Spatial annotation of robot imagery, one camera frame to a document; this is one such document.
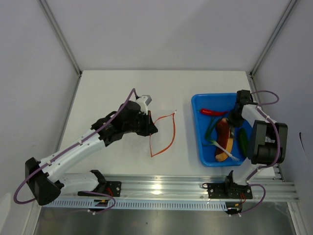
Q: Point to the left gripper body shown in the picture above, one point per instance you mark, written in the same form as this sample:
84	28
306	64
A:
140	126

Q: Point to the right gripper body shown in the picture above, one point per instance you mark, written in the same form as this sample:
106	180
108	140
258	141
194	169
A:
234	118

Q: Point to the clear zip top bag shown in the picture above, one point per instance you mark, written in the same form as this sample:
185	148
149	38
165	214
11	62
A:
161	143

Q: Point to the red chili pepper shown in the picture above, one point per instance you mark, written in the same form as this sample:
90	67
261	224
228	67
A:
212	113

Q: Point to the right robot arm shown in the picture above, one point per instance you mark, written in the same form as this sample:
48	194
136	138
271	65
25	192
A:
266	146

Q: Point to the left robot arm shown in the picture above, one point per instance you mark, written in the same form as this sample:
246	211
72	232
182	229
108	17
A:
48	178

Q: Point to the green cucumber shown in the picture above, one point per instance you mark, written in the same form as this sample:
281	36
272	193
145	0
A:
243	141

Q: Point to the blue plastic tray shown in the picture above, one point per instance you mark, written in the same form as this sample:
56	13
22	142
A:
215	102

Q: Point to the green onion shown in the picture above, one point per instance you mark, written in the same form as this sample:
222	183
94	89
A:
215	142

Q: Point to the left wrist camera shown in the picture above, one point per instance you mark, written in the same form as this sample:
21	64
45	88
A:
144	101

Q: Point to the aluminium mounting rail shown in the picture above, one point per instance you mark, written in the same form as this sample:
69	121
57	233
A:
187	188

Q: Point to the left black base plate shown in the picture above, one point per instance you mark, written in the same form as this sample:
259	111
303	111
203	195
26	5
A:
113	188

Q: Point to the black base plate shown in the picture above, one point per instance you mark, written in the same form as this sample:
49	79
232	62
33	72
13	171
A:
217	191
113	188

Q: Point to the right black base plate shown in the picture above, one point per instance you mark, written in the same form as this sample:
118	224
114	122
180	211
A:
217	191

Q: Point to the white slotted cable duct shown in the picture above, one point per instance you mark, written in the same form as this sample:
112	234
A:
143	204

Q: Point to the right aluminium frame post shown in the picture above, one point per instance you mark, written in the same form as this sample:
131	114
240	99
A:
279	26

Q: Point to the aluminium frame post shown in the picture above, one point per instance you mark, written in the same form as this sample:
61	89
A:
43	4
279	26

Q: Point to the left aluminium frame post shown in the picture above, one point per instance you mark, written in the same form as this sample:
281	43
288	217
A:
43	4

